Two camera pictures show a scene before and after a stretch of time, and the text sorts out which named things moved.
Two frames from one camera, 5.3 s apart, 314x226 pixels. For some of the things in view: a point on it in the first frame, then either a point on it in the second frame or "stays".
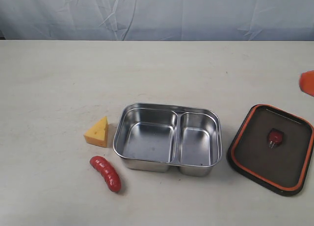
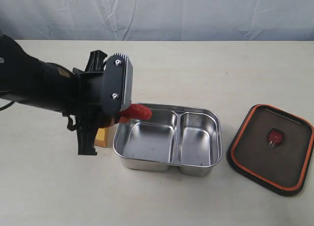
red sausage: [108, 171] → [137, 112]
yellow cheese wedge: [98, 134] stays
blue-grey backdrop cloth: [172, 15] stays
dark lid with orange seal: [272, 148] stays
